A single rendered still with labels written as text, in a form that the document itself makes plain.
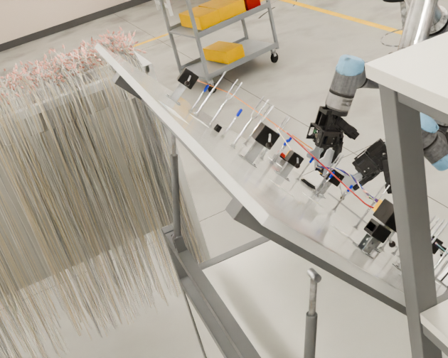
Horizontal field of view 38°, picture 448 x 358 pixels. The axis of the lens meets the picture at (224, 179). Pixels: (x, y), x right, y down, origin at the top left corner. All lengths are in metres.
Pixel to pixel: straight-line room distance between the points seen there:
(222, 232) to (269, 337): 2.01
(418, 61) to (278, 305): 1.38
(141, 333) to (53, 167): 1.28
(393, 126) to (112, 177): 1.77
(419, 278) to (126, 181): 1.71
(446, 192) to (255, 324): 2.16
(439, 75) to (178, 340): 2.67
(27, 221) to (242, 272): 0.83
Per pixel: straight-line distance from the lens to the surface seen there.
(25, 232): 2.52
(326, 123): 1.92
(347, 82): 1.89
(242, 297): 2.15
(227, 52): 6.05
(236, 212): 1.05
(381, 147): 2.07
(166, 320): 3.44
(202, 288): 1.92
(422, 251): 0.97
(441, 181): 4.08
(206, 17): 5.90
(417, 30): 1.97
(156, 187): 2.58
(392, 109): 0.84
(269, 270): 2.23
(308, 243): 0.96
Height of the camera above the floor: 2.16
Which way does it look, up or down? 29 degrees down
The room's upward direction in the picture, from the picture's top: 15 degrees counter-clockwise
